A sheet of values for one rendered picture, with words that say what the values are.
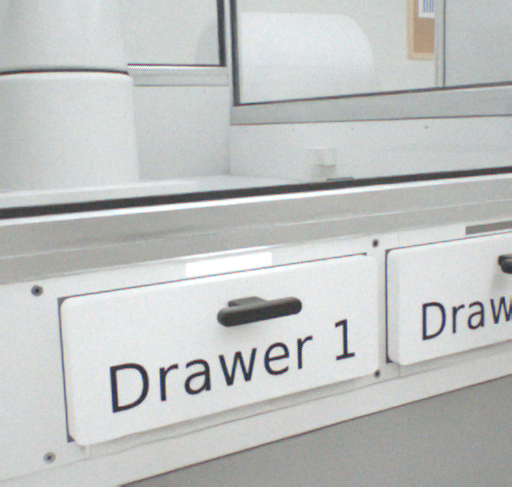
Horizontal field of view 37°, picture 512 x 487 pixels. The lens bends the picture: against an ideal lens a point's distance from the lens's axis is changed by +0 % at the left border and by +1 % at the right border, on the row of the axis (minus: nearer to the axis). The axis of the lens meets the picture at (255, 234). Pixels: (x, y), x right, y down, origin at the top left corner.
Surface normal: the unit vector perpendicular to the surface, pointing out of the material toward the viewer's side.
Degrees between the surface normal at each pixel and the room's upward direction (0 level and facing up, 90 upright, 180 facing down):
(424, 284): 90
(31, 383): 90
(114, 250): 90
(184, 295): 90
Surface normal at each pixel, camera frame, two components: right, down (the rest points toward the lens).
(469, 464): 0.51, 0.11
